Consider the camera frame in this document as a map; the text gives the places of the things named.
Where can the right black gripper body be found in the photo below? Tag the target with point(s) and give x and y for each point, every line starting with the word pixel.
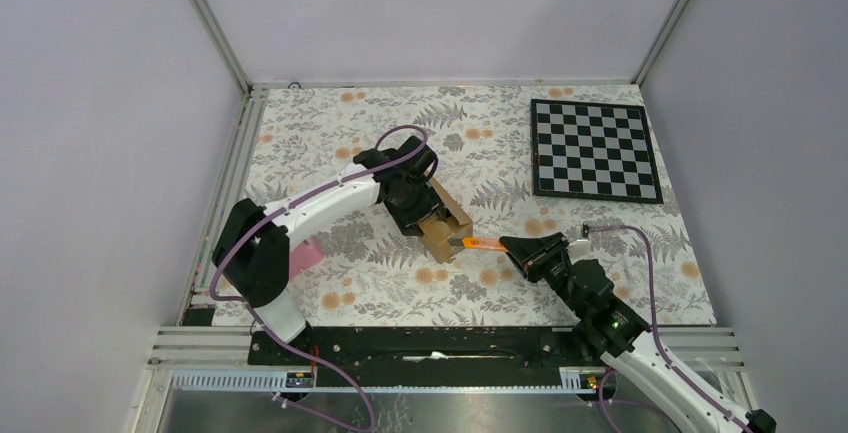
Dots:
pixel 554 271

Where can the pink plastic bag package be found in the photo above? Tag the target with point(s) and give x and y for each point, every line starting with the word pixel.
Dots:
pixel 304 256

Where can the floral patterned table mat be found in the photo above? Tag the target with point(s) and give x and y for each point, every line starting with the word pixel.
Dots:
pixel 371 275

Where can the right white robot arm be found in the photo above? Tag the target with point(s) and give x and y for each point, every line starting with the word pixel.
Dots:
pixel 627 343

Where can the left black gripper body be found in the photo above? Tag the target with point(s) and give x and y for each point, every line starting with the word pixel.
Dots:
pixel 416 205

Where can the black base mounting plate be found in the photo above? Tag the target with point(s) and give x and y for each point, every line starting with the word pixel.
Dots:
pixel 389 352

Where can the grey slotted cable duct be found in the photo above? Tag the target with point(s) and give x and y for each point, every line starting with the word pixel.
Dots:
pixel 301 381

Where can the orange black utility knife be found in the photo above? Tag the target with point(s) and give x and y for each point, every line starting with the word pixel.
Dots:
pixel 479 243

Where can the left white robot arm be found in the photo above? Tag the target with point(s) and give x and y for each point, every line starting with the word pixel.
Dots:
pixel 253 251

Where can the black white chessboard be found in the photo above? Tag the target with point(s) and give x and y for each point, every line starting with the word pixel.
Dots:
pixel 593 151

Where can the brown cardboard express box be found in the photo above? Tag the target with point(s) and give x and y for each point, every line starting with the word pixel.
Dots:
pixel 448 221

